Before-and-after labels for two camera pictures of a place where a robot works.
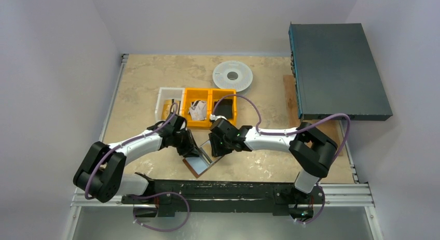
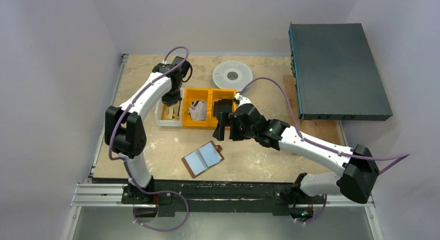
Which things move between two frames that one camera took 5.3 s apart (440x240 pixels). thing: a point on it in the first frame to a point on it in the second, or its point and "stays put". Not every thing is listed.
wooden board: [330, 129] stays put
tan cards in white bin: [166, 107] stays put
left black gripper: [190, 149] to [171, 100]
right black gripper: [219, 145] to [234, 126]
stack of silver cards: [198, 110] stays put
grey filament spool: [232, 74] stays put
